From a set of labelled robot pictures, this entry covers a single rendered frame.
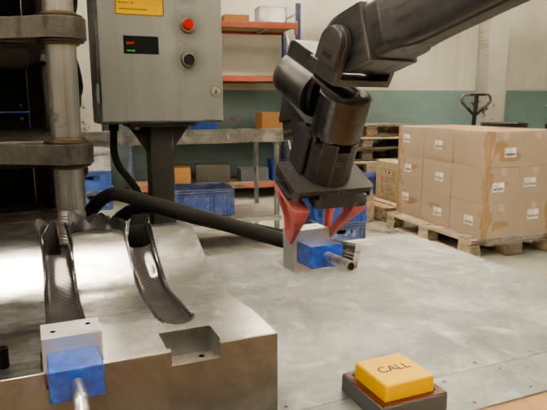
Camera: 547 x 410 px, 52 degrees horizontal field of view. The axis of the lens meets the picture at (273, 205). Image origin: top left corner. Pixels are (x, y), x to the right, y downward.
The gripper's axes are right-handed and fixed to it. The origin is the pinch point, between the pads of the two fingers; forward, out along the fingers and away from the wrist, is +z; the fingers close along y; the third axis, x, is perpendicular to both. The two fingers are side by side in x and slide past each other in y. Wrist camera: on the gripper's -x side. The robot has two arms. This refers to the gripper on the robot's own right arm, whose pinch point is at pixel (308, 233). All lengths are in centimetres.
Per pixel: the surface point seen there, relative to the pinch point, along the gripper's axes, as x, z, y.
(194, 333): 11.6, 1.3, 17.8
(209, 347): 12.4, 3.0, 16.2
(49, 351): 13.9, -2.4, 31.5
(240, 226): -32.4, 25.2, -5.0
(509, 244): -175, 190, -287
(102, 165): -476, 298, -33
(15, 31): -70, 1, 33
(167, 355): 15.5, -0.9, 21.6
